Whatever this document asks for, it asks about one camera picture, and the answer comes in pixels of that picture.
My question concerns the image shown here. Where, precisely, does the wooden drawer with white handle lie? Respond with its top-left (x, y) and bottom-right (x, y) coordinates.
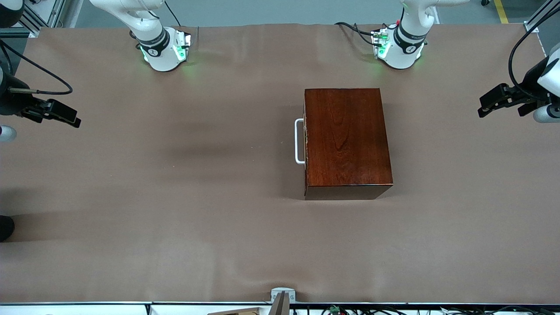
top-left (294, 90), bottom-right (308, 198)

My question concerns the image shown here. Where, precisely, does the aluminium corner profile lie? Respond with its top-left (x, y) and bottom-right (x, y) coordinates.
top-left (523, 0), bottom-right (560, 34)

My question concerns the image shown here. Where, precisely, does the yellow floor tape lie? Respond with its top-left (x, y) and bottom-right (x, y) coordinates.
top-left (493, 0), bottom-right (511, 25)

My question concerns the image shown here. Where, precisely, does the black round object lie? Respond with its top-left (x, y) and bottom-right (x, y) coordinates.
top-left (0, 215), bottom-right (15, 242)

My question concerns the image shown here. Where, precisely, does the brown table cloth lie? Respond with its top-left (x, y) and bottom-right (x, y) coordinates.
top-left (0, 23), bottom-right (560, 305)

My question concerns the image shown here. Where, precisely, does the dark red wooden cabinet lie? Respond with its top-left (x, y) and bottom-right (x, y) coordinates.
top-left (304, 88), bottom-right (393, 201)

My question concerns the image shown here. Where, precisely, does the brown cardboard piece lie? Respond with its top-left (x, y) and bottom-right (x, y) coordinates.
top-left (206, 306), bottom-right (265, 315)

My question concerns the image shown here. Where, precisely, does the left arm wrist camera bar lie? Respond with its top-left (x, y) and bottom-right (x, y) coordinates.
top-left (518, 102), bottom-right (544, 117)

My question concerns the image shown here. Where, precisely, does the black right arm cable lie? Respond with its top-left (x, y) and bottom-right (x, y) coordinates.
top-left (0, 39), bottom-right (73, 95)

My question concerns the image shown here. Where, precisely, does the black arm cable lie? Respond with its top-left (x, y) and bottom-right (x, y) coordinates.
top-left (507, 28), bottom-right (560, 92)
top-left (0, 39), bottom-right (73, 95)

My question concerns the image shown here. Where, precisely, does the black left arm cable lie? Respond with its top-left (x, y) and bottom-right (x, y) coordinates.
top-left (507, 28), bottom-right (560, 92)

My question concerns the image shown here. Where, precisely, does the black right base cable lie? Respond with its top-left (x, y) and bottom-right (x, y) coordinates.
top-left (164, 0), bottom-right (182, 28)

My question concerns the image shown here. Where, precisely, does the black base cable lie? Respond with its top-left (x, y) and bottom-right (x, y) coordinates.
top-left (164, 0), bottom-right (182, 28)
top-left (335, 21), bottom-right (381, 48)

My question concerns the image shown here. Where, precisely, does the black left base cable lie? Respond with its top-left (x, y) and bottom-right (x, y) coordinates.
top-left (335, 21), bottom-right (381, 48)

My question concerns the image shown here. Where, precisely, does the white table edge rail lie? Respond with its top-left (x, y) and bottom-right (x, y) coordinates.
top-left (0, 301), bottom-right (560, 315)

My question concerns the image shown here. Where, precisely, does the small metal clamp bracket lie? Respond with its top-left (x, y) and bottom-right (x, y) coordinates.
top-left (270, 287), bottom-right (297, 304)

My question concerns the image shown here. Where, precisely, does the grey camera post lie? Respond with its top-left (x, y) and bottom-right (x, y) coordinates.
top-left (268, 291), bottom-right (291, 315)

